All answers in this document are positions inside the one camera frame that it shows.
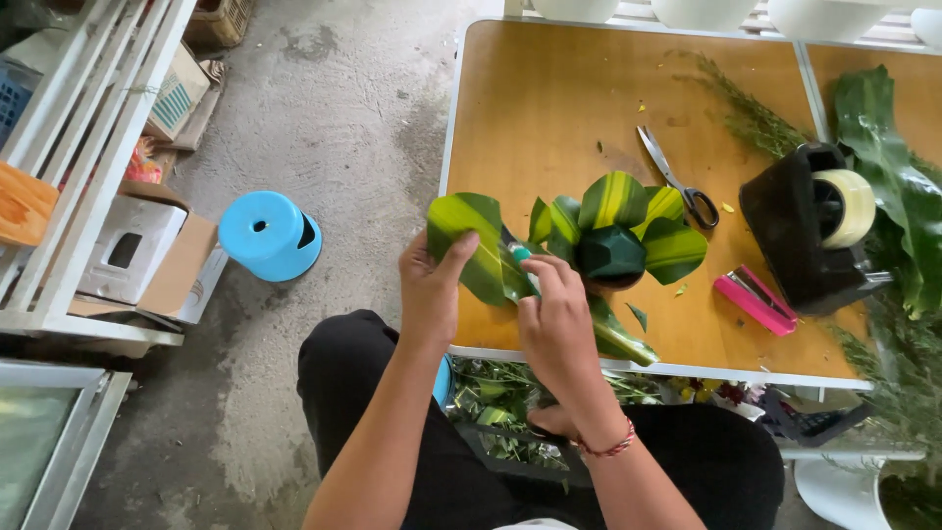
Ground black plastic basket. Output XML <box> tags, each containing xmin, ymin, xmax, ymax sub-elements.
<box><xmin>757</xmin><ymin>389</ymin><xmax>874</xmax><ymax>450</ymax></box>

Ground folded striped green leaf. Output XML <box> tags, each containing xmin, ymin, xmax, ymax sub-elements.
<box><xmin>631</xmin><ymin>185</ymin><xmax>687</xmax><ymax>240</ymax></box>
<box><xmin>528</xmin><ymin>197</ymin><xmax>554</xmax><ymax>247</ymax></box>
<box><xmin>546</xmin><ymin>195</ymin><xmax>584</xmax><ymax>262</ymax></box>
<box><xmin>642</xmin><ymin>218</ymin><xmax>709</xmax><ymax>286</ymax></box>
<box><xmin>577</xmin><ymin>171</ymin><xmax>651</xmax><ymax>231</ymax></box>

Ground blue plastic crate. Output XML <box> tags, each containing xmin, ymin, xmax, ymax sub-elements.
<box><xmin>0</xmin><ymin>59</ymin><xmax>43</xmax><ymax>150</ymax></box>

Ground long striped leaf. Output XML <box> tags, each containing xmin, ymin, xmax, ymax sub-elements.
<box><xmin>427</xmin><ymin>193</ymin><xmax>661</xmax><ymax>367</ymax></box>

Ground pink stapler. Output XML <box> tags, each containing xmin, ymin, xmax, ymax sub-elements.
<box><xmin>713</xmin><ymin>265</ymin><xmax>799</xmax><ymax>337</ymax></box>

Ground green wrapped foam block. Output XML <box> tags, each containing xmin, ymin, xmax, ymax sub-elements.
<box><xmin>574</xmin><ymin>224</ymin><xmax>648</xmax><ymax>281</ymax></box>

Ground person's left hand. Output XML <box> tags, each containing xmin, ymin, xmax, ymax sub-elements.
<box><xmin>399</xmin><ymin>230</ymin><xmax>481</xmax><ymax>351</ymax></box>

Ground black handled scissors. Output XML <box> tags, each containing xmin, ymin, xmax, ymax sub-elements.
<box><xmin>636</xmin><ymin>125</ymin><xmax>721</xmax><ymax>231</ymax></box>

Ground white styrofoam box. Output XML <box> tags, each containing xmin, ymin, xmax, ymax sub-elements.
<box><xmin>77</xmin><ymin>194</ymin><xmax>189</xmax><ymax>307</ymax></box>

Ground clear tape roll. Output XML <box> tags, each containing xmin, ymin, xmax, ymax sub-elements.
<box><xmin>811</xmin><ymin>169</ymin><xmax>877</xmax><ymax>250</ymax></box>

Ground open brown cardboard box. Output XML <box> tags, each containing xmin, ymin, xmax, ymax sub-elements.
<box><xmin>66</xmin><ymin>180</ymin><xmax>230</xmax><ymax>326</ymax></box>

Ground white pot with greenery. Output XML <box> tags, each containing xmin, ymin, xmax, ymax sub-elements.
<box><xmin>792</xmin><ymin>455</ymin><xmax>942</xmax><ymax>530</ymax></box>

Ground white plastic pot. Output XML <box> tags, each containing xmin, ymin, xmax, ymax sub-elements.
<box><xmin>910</xmin><ymin>7</ymin><xmax>942</xmax><ymax>50</ymax></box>
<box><xmin>766</xmin><ymin>0</ymin><xmax>896</xmax><ymax>44</ymax></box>
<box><xmin>651</xmin><ymin>0</ymin><xmax>759</xmax><ymax>32</ymax></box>
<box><xmin>530</xmin><ymin>0</ymin><xmax>624</xmax><ymax>25</ymax></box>

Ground white framed glass panel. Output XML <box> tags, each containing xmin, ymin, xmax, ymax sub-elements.
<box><xmin>0</xmin><ymin>359</ymin><xmax>134</xmax><ymax>530</ymax></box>

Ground flat brown cardboard sheet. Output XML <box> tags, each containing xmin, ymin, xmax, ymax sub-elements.
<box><xmin>168</xmin><ymin>59</ymin><xmax>230</xmax><ymax>153</ymax></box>

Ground woven brown crate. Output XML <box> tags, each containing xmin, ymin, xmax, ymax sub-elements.
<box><xmin>183</xmin><ymin>0</ymin><xmax>256</xmax><ymax>50</ymax></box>

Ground orange red plastic bag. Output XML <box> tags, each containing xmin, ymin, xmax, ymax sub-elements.
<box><xmin>123</xmin><ymin>136</ymin><xmax>164</xmax><ymax>186</ymax></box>

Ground black tape dispenser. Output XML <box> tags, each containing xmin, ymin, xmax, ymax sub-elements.
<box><xmin>739</xmin><ymin>142</ymin><xmax>895</xmax><ymax>318</ymax></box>

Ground blue plastic seat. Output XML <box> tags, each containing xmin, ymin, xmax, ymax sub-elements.
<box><xmin>432</xmin><ymin>353</ymin><xmax>454</xmax><ymax>410</ymax></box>

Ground brown pot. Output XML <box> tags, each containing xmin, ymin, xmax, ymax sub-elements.
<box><xmin>585</xmin><ymin>271</ymin><xmax>646</xmax><ymax>292</ymax></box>

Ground black crate of leaf scraps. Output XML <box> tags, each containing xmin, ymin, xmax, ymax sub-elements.
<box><xmin>445</xmin><ymin>356</ymin><xmax>665</xmax><ymax>488</ymax></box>

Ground orange wooden board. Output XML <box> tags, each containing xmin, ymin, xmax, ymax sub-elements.
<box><xmin>0</xmin><ymin>161</ymin><xmax>60</xmax><ymax>248</ymax></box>

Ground person's right hand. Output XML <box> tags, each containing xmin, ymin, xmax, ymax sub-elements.
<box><xmin>517</xmin><ymin>254</ymin><xmax>634</xmax><ymax>446</ymax></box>

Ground white metal shelf rack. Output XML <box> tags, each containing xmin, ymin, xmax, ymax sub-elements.
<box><xmin>0</xmin><ymin>0</ymin><xmax>200</xmax><ymax>348</ymax></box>

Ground large dark green leaf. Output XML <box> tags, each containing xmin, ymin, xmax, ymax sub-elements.
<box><xmin>834</xmin><ymin>65</ymin><xmax>942</xmax><ymax>322</ymax></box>

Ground bunch of mixed flowers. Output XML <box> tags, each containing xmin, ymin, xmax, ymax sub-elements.
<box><xmin>661</xmin><ymin>375</ymin><xmax>768</xmax><ymax>422</ymax></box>

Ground printed cardboard box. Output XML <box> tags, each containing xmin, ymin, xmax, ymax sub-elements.
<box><xmin>143</xmin><ymin>43</ymin><xmax>213</xmax><ymax>143</ymax></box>

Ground red braided bracelet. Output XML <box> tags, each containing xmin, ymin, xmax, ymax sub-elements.
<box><xmin>574</xmin><ymin>417</ymin><xmax>636</xmax><ymax>459</ymax></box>

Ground light blue plastic stool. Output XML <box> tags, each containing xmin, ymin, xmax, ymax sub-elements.
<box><xmin>218</xmin><ymin>190</ymin><xmax>323</xmax><ymax>283</ymax></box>

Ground small teal stapler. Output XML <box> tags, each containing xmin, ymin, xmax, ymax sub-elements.
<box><xmin>500</xmin><ymin>224</ymin><xmax>543</xmax><ymax>297</ymax></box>

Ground bunch of feathery greenery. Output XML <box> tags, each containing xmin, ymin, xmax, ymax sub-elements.
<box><xmin>830</xmin><ymin>286</ymin><xmax>942</xmax><ymax>476</ymax></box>

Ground thin green fern sprig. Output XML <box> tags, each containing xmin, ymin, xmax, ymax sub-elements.
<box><xmin>671</xmin><ymin>50</ymin><xmax>812</xmax><ymax>160</ymax></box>

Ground person's black trousers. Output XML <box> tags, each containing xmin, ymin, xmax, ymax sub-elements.
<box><xmin>296</xmin><ymin>309</ymin><xmax>785</xmax><ymax>530</ymax></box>

